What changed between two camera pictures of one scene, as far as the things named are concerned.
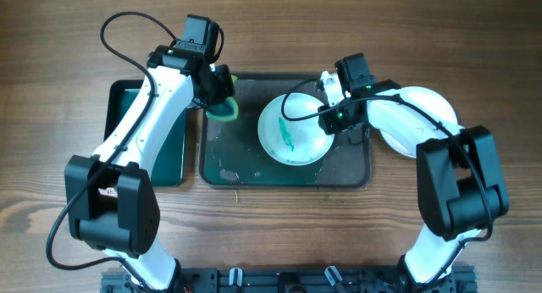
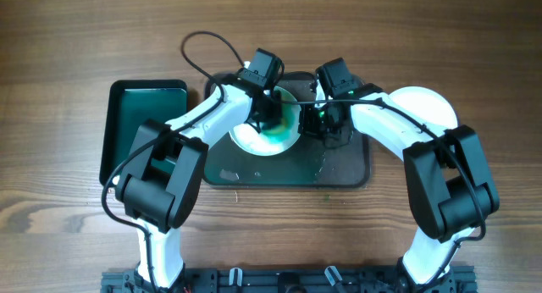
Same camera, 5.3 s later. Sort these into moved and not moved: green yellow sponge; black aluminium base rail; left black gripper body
Moved: left black gripper body; green yellow sponge
Not moved: black aluminium base rail
